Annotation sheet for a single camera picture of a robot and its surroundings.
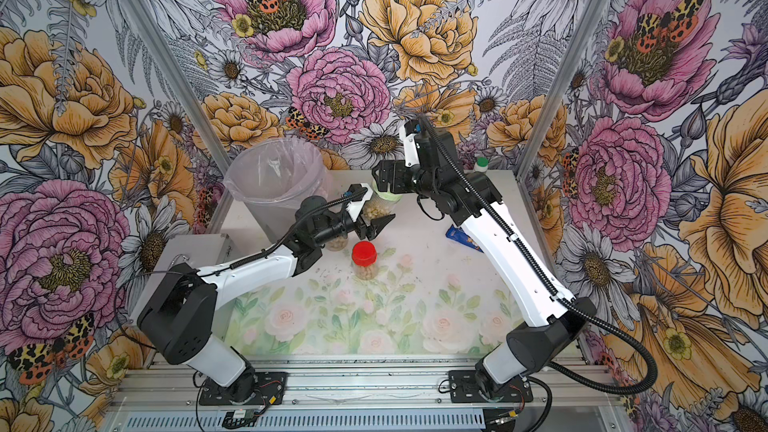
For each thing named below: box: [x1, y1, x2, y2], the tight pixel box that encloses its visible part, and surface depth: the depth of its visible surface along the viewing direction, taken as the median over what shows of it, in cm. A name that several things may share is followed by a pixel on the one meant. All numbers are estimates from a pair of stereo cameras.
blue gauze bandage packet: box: [445, 224, 484, 253], surface depth 104 cm
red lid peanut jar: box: [352, 240, 378, 281], surface depth 89 cm
